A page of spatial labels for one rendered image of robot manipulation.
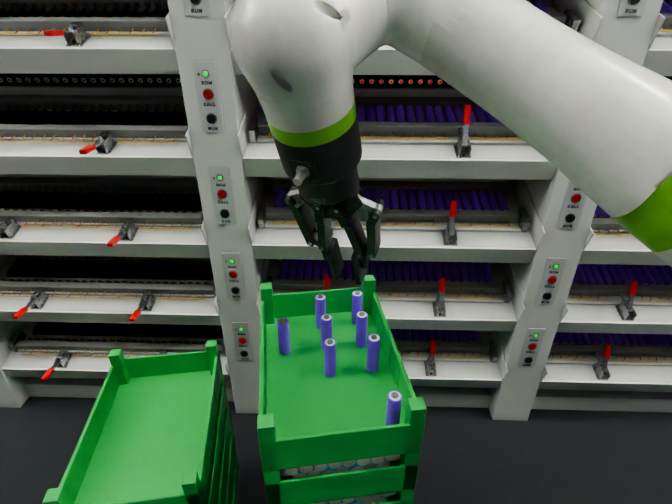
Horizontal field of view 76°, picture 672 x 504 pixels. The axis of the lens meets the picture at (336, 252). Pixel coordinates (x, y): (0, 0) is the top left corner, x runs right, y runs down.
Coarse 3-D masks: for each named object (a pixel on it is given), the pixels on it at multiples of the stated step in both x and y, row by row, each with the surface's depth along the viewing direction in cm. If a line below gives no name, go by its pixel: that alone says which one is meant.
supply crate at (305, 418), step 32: (352, 288) 78; (384, 320) 70; (320, 352) 71; (352, 352) 71; (384, 352) 71; (288, 384) 65; (320, 384) 65; (352, 384) 65; (384, 384) 65; (288, 416) 60; (320, 416) 60; (352, 416) 60; (384, 416) 60; (416, 416) 52; (288, 448) 51; (320, 448) 52; (352, 448) 53; (384, 448) 54; (416, 448) 55
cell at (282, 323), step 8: (280, 320) 68; (288, 320) 68; (280, 328) 67; (288, 328) 68; (280, 336) 68; (288, 336) 68; (280, 344) 69; (288, 344) 69; (280, 352) 70; (288, 352) 70
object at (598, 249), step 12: (588, 240) 89; (600, 240) 93; (612, 240) 93; (624, 240) 93; (636, 240) 93; (588, 252) 91; (600, 252) 91; (612, 252) 91; (624, 252) 91; (636, 252) 91; (648, 252) 91; (624, 264) 94; (636, 264) 94; (648, 264) 94; (660, 264) 94
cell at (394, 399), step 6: (390, 396) 55; (396, 396) 54; (390, 402) 54; (396, 402) 54; (390, 408) 55; (396, 408) 55; (390, 414) 55; (396, 414) 55; (390, 420) 56; (396, 420) 56
